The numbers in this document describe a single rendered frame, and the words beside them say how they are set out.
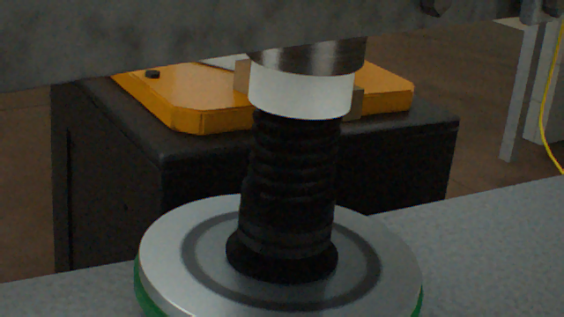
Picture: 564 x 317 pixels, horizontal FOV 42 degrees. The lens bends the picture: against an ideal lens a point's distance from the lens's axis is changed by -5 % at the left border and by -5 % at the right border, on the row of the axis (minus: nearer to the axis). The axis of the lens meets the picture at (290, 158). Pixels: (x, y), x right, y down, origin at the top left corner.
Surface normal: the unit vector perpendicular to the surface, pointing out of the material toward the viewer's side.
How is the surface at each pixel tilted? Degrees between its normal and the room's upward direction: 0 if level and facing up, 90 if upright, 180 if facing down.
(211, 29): 90
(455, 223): 0
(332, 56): 90
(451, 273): 0
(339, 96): 90
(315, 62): 90
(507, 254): 0
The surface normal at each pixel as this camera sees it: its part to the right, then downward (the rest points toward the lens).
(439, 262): 0.11, -0.92
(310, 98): 0.16, 0.40
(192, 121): -0.22, 0.36
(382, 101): 0.54, 0.38
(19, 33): 0.75, 0.33
